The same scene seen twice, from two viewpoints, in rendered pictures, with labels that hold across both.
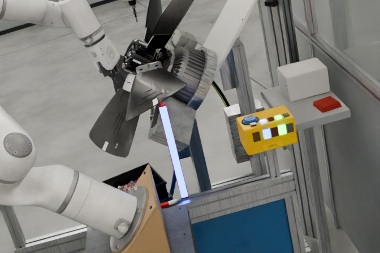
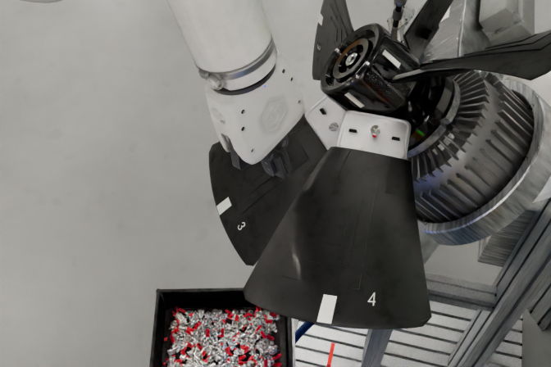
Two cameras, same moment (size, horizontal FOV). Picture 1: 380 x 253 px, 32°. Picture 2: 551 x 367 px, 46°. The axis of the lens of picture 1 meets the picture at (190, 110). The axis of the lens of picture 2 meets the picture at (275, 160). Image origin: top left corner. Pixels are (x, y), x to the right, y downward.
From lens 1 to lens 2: 1.63 m
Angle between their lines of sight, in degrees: 32
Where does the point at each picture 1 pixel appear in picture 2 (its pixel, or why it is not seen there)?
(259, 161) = (519, 297)
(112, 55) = (277, 120)
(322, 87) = not seen: outside the picture
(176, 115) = not seen: hidden behind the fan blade
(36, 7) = not seen: outside the picture
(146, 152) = (376, 6)
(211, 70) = (524, 197)
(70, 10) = not seen: outside the picture
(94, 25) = (240, 52)
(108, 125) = (245, 172)
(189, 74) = (466, 184)
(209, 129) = not seen: hidden behind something
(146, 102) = (307, 285)
